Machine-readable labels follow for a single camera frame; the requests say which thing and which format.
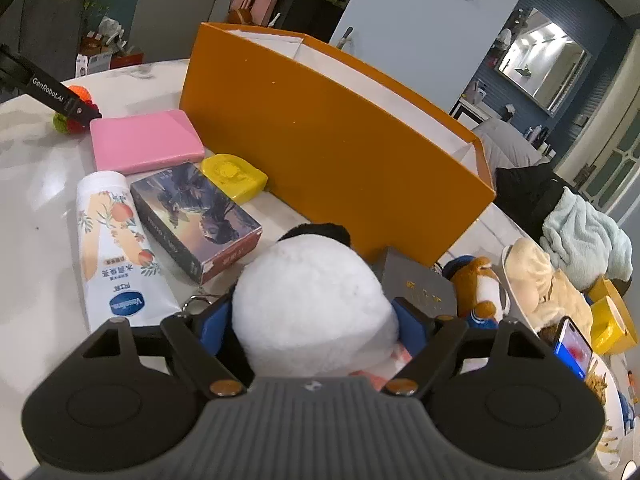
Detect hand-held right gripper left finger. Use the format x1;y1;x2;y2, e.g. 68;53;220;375
80;294;251;400

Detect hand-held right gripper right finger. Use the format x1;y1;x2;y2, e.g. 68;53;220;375
382;297;556;401

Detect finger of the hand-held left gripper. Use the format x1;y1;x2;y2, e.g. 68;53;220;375
0;44;103;122

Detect colourful knitted ball toy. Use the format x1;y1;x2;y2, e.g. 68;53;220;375
52;85;97;136

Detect dark grey gift box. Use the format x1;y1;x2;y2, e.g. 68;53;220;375
372;247;459;322

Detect panda plush toy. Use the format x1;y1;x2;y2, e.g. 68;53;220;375
231;222;401;378

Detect illustrated card box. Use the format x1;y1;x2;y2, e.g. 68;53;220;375
130;164;264;286

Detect pink pack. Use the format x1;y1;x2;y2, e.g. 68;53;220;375
90;109;204;176

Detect white lotion tube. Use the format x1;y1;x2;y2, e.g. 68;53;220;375
76;170;182;334

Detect orange cardboard box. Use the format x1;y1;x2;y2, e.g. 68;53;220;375
180;22;497;267

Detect brown bear plush toy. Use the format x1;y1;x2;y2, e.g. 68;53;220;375
442;255;507;330

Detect crumpled plastic bag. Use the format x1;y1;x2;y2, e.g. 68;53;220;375
97;16;126;43

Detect cream cloth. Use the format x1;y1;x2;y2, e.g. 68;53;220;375
505;237;593;332

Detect yellow round case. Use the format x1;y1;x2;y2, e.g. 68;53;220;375
200;152;268;205

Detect smartphone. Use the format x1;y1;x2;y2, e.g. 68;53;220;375
552;316;594;380

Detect black jacket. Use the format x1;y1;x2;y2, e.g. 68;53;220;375
494;162;581;242

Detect light blue towel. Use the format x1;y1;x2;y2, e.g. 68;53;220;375
540;187;634;292

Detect yellow mug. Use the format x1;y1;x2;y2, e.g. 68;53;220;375
586;276;626;307
590;295;632;357

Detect grey quilted coat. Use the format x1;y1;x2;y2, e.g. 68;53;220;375
471;119;552;170

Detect plate of fries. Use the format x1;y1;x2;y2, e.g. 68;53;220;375
582;355;627;472

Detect white vanity counter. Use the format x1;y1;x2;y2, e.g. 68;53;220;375
450;96;556;161

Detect bottles on counter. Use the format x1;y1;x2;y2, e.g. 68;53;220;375
525;124;553;157

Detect pink bags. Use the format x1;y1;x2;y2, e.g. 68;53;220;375
231;0;282;25

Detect glass panel door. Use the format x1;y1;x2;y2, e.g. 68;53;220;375
575;110;640;223

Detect metal key ring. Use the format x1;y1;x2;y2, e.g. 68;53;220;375
181;291;217;317

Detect wall mirror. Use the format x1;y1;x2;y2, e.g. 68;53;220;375
494;7;592;112

